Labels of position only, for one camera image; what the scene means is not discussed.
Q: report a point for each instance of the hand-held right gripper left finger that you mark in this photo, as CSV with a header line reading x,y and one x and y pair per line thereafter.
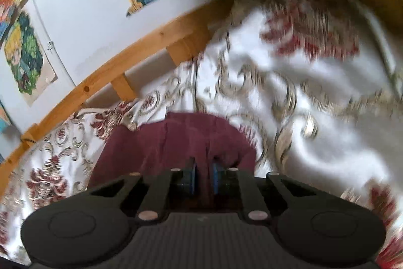
x,y
190,177

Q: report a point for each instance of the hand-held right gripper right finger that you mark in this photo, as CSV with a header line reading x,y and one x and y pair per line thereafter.
x,y
216,177

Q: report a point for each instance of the maroon shirt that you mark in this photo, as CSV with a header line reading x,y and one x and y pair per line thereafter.
x,y
163,143

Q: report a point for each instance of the white floral bedspread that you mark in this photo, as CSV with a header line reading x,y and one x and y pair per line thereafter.
x,y
314,136

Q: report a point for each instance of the wooden bed frame rail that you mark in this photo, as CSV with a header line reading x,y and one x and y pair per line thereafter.
x,y
126,62

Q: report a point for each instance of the blue orange wall poster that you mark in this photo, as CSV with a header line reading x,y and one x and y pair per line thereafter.
x,y
4,117

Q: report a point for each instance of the cartoon figure wall poster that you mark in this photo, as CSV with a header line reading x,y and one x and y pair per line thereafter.
x,y
26,58

